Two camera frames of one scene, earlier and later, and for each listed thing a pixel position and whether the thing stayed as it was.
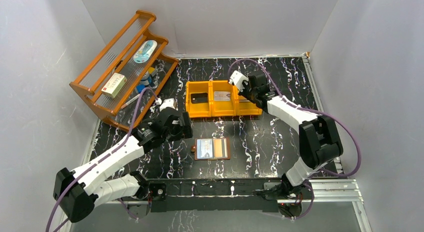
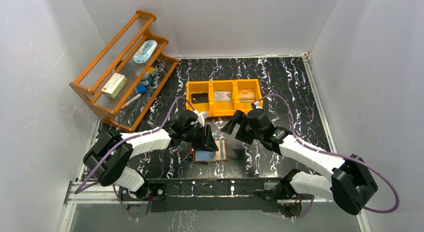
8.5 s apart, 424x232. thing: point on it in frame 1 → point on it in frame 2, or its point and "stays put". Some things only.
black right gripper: (242, 92) → (241, 119)
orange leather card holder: (211, 149) stays put
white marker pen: (125, 104) stays put
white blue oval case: (146, 49) stays put
